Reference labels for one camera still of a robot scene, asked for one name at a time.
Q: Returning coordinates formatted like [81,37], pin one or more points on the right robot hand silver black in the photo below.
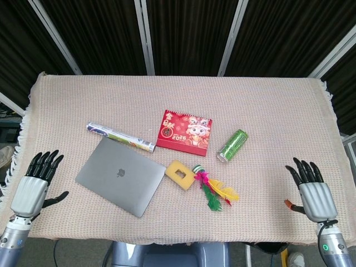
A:
[317,198]

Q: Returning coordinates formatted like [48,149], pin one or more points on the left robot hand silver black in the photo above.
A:
[30,192]

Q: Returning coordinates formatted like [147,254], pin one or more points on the colourful feather shuttlecock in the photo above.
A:
[212,194]

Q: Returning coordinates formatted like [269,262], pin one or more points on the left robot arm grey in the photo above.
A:
[12,239]

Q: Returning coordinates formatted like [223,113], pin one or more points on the white shoe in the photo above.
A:
[296,260]
[5,155]

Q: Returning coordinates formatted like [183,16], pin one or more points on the grey equipment clutter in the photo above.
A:
[8,128]

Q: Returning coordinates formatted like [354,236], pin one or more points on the grey closed laptop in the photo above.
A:
[119,175]

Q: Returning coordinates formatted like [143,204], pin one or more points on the green drink can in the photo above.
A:
[233,144]

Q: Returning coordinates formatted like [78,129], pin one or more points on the printed wrap roll tube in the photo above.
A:
[119,136]

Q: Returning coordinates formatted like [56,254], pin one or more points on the yellow sponge with hole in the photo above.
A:
[173,171]

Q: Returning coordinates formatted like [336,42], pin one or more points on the red desk calendar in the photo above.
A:
[180,133]

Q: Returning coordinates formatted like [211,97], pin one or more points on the grey robot torso base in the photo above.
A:
[169,254]

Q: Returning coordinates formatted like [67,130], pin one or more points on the beige fringed tablecloth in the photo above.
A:
[178,94]

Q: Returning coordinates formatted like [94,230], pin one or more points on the aluminium frame bar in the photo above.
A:
[333,54]
[233,37]
[144,36]
[11,104]
[350,140]
[55,37]

